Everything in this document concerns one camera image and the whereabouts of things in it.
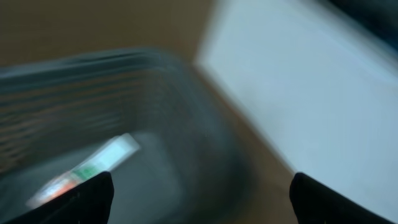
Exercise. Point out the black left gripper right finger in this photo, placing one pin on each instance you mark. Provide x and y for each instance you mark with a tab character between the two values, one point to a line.
315	203

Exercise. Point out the white green medicine box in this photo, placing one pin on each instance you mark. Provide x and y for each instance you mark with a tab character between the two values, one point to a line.
111	154

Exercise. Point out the grey plastic basket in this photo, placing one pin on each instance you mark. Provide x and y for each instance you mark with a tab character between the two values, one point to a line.
189	166

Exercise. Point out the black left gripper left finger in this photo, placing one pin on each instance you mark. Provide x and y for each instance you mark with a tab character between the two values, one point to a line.
62	200

